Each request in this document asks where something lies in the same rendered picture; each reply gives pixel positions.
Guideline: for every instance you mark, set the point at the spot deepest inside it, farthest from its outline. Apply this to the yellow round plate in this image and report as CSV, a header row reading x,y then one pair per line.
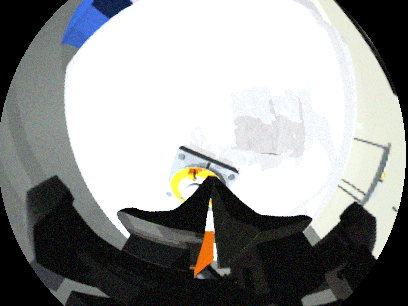
x,y
186,176

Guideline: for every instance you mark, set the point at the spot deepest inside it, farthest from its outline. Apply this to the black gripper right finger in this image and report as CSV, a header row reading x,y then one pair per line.
x,y
239,228

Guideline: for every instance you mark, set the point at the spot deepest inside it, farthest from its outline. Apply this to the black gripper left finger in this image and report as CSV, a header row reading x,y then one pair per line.
x,y
183,227

